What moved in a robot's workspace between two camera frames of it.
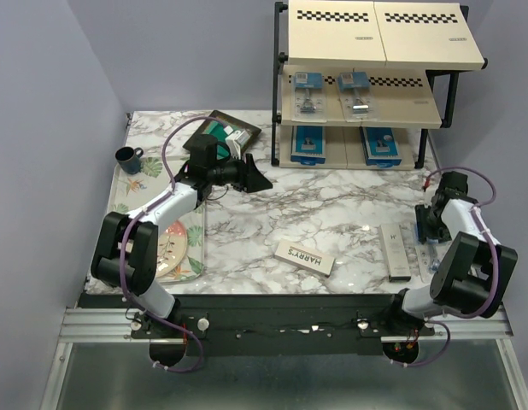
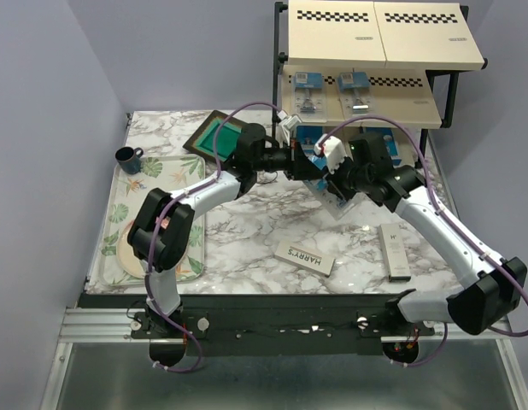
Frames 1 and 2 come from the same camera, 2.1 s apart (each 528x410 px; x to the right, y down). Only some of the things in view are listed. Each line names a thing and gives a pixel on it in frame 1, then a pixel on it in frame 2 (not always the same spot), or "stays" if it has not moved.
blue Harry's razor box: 380,146 stays
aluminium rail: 114,325 stays
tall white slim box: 394,252 stays
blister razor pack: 308,98 stays
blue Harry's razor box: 308,144 stays
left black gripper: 249,176 -> 297,166
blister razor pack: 428,254 -> 329,197
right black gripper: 424,231 -> 333,179
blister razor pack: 356,96 stays
